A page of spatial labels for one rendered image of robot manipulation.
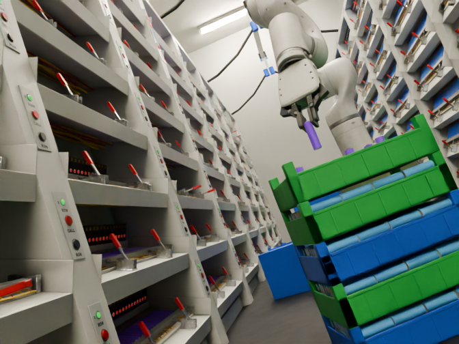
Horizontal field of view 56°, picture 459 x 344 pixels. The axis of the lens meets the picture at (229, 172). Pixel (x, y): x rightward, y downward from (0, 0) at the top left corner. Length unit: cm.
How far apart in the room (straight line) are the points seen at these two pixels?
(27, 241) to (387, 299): 63
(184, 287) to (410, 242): 77
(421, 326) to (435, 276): 9
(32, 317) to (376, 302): 57
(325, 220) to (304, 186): 7
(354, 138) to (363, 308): 90
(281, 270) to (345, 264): 109
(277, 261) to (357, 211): 109
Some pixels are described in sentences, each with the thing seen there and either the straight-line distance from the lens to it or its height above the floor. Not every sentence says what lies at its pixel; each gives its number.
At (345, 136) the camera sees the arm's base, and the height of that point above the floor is 51.
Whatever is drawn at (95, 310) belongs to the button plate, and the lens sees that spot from 79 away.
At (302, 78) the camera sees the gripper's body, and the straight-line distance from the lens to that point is 102.
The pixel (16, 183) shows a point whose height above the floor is 50.
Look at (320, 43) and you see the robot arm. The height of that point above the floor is 68.
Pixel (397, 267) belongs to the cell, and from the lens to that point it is 88.
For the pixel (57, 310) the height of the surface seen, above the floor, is 30.
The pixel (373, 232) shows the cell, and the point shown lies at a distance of 86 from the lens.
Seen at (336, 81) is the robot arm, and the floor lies 71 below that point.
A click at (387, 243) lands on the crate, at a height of 19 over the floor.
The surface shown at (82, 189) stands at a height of 50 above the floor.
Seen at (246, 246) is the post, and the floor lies 24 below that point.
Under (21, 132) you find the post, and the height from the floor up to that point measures 59.
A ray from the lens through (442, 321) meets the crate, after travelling 91.
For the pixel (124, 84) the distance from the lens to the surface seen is 150.
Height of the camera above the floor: 30
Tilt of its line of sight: 9 degrees up
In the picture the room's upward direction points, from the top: 21 degrees counter-clockwise
